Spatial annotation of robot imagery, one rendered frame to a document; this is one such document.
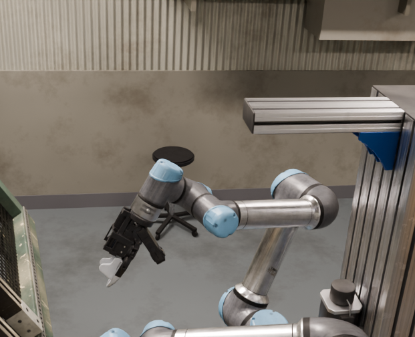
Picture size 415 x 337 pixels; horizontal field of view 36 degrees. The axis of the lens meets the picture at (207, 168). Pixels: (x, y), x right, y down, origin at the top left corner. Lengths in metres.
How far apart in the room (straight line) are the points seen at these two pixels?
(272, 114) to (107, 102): 3.52
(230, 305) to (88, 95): 2.96
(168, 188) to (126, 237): 0.17
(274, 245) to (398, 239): 0.60
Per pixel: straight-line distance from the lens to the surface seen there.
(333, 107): 1.33
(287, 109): 1.29
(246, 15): 4.69
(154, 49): 4.64
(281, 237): 1.92
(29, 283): 2.71
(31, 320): 2.40
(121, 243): 1.64
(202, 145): 4.93
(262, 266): 1.94
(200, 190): 1.62
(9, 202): 3.18
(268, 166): 5.12
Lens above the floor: 2.46
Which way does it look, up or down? 25 degrees down
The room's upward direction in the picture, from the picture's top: 3 degrees clockwise
